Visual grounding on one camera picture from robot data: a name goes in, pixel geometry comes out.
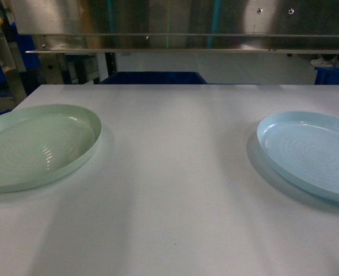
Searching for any dark blue bin behind table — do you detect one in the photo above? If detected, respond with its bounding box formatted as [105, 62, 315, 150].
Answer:
[100, 71, 207, 85]

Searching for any pale green round plate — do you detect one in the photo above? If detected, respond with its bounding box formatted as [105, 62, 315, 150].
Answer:
[0, 104, 102, 193]

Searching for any pale blue round plate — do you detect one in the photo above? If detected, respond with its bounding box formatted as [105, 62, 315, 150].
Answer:
[256, 111, 339, 202]

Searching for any stainless steel shelf rack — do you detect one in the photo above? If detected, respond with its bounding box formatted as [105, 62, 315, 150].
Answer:
[10, 1, 339, 53]

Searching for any blue bin far right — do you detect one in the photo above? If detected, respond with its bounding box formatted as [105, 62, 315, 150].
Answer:
[314, 67, 339, 85]

